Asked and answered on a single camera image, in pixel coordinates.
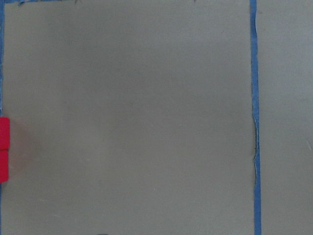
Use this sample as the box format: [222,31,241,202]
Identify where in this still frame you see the red cube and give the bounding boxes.
[0,150,9,184]
[0,117,10,150]

